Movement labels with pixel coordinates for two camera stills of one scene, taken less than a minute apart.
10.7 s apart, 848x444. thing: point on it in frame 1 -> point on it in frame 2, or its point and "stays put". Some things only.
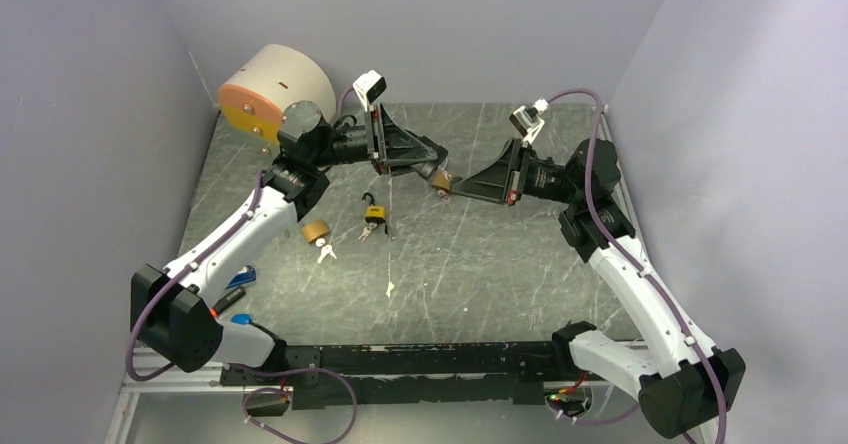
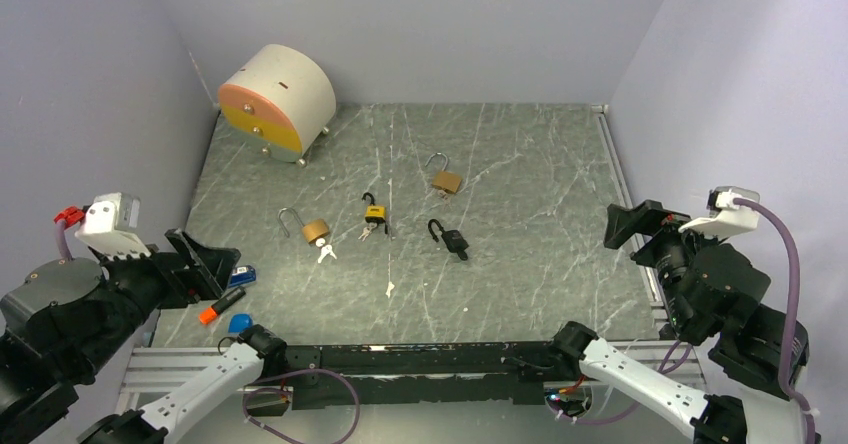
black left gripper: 389,146 -> 184,283
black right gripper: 493,181 -> 650,216
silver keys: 367,231 stays put
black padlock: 425,168 -> 453,239
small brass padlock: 314,230 stays put
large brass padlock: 441,178 stays put
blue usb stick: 246,274 stays put
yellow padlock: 374,213 stays put
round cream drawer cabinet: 256,95 stays put
